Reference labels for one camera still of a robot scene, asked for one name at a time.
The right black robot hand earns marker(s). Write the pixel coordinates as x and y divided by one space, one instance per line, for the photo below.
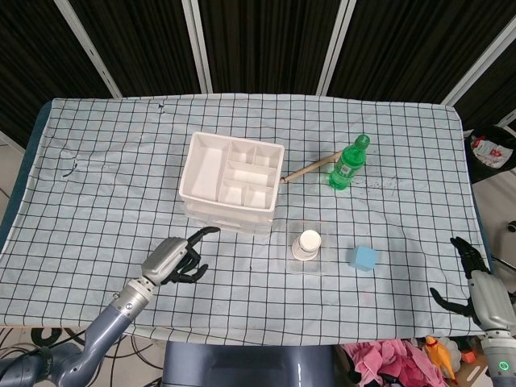
488 296

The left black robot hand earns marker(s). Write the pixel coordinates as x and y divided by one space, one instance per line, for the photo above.
165 258

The clear plastic drawer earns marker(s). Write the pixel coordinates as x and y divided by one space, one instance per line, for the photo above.
230 219

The white drawer organizer frame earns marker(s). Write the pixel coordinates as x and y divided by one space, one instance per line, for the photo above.
205 169

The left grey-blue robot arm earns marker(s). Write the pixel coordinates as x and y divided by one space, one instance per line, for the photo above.
109 326

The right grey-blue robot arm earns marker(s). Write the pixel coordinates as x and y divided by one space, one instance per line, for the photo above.
500 359

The small orange block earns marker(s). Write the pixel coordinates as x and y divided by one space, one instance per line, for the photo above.
468 356

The yellow rubber chicken toy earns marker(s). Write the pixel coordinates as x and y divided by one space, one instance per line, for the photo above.
437 354

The checkered tablecloth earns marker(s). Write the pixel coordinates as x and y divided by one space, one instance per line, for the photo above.
121 161

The pink cloth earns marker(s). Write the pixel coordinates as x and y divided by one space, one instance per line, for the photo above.
387 363

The grey-blue robot torso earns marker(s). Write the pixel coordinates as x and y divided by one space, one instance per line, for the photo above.
242 363

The large blue foam cube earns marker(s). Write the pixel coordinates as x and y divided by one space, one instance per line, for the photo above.
363 260

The white paper cup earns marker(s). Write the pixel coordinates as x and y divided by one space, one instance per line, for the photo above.
307 244

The black bag with red label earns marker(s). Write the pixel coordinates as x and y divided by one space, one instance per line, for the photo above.
489 153

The clear plastic tray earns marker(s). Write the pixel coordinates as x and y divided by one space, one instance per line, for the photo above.
327 242

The wooden stick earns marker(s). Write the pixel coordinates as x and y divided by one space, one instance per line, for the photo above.
308 169

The green plastic bottle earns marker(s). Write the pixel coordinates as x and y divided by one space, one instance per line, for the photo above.
346 169

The black pleated curtain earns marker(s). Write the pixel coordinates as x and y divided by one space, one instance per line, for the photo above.
262 40

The white screen frame post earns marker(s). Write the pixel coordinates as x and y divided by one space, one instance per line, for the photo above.
479 60
197 44
336 44
88 48

